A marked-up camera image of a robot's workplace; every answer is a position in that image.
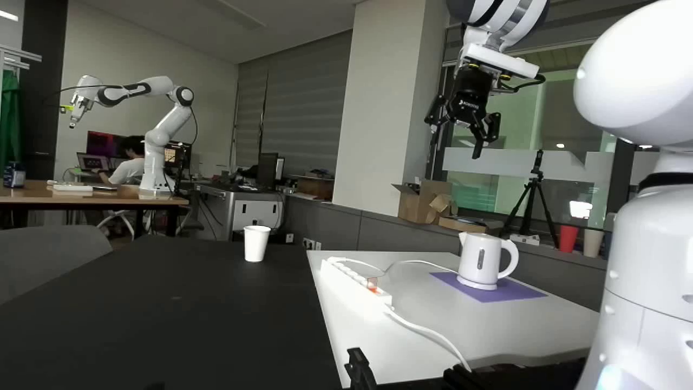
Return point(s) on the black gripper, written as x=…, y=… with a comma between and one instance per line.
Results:
x=465, y=100

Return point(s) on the white electric kettle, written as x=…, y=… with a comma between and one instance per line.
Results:
x=486, y=262

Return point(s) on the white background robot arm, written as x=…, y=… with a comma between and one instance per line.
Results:
x=89, y=93

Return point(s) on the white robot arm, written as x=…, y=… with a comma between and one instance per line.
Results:
x=637, y=85

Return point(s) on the cardboard box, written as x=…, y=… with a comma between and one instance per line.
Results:
x=426, y=203

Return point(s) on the red cup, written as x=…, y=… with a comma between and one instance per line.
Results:
x=569, y=234

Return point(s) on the beige cup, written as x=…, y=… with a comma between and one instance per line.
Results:
x=591, y=241

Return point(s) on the white power strip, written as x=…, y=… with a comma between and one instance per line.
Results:
x=341, y=275

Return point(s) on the white paper cup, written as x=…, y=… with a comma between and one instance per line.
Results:
x=256, y=239

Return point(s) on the grey metal cabinet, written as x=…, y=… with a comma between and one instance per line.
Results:
x=226, y=213

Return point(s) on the seated person in white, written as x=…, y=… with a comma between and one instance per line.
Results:
x=129, y=167

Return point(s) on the wooden desk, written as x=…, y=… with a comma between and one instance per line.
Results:
x=52, y=197

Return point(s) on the green cloth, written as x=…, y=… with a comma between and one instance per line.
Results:
x=9, y=120

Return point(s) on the black camera tripod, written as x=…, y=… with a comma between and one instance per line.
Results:
x=534, y=193

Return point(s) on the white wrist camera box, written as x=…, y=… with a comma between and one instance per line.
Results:
x=497, y=62

